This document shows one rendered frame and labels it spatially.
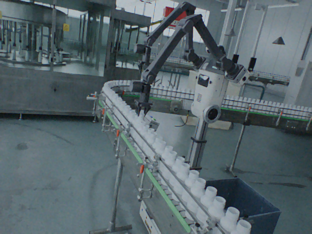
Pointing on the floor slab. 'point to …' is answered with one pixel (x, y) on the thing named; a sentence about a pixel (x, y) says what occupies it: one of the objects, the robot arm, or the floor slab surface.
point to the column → (228, 22)
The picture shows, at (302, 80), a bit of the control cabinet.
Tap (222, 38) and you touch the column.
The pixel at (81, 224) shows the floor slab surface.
